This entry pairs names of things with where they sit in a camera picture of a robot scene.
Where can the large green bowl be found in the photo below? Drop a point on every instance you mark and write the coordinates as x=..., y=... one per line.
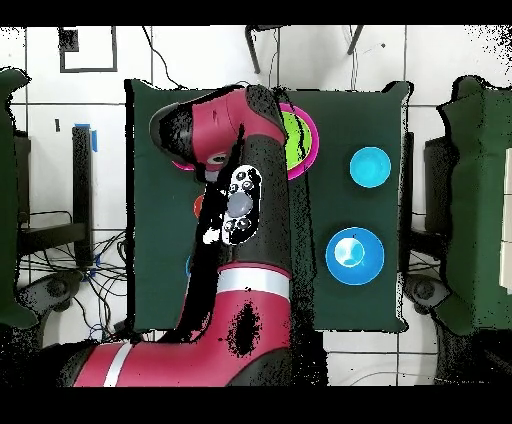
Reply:
x=294, y=140

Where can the large pink bowl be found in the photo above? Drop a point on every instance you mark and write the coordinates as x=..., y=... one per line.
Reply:
x=312, y=148

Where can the large blue bowl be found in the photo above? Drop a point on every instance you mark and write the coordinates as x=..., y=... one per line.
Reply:
x=354, y=256

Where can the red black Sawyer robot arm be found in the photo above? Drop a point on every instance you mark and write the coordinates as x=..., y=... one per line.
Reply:
x=232, y=280

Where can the orange cup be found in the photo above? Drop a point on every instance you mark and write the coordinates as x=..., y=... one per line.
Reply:
x=198, y=208

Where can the medium blue bowl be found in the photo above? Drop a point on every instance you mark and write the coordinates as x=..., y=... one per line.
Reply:
x=188, y=266

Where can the small red-pink bowl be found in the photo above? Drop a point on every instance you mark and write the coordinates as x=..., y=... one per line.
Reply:
x=182, y=166

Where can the small light blue bowl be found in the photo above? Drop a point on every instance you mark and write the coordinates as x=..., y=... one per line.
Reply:
x=370, y=166

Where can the dark green table cloth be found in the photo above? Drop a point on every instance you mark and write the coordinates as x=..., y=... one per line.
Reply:
x=360, y=112

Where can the black tripod leg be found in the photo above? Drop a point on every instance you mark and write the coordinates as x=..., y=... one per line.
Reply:
x=354, y=38
x=254, y=52

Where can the black wheel base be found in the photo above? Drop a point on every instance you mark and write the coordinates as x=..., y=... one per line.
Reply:
x=56, y=288
x=424, y=290

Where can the green covered side table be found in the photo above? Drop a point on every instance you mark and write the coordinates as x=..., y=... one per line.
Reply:
x=480, y=200
x=8, y=200

